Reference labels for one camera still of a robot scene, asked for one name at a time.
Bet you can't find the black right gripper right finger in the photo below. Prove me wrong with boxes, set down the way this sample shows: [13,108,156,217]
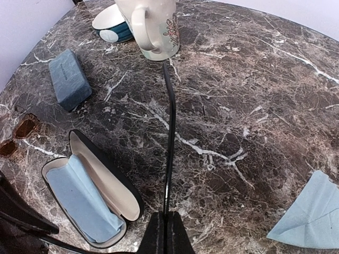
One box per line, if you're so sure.
[166,212,195,254]

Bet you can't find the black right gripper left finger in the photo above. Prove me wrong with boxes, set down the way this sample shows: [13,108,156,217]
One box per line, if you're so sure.
[138,212,167,254]

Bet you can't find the light blue cleaning cloth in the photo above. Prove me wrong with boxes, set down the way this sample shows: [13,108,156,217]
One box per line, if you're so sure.
[42,155,126,245]

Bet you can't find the black glasses case beige lining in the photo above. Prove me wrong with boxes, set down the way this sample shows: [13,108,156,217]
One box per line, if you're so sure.
[41,130,144,249]

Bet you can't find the brown tinted sunglasses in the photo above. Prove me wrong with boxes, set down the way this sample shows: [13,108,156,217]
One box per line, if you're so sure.
[1,105,40,158]

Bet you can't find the folded light blue cloth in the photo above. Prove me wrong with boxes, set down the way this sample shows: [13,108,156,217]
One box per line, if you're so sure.
[267,170,338,249]

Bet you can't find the blue grey glasses case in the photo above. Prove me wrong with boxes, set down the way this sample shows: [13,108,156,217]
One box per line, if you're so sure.
[49,49,92,112]

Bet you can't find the cream ceramic mug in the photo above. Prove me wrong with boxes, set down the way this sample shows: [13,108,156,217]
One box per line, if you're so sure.
[115,0,180,61]

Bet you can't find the white teal ceramic bowl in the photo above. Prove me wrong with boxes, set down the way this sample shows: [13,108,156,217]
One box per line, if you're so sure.
[92,4,133,43]

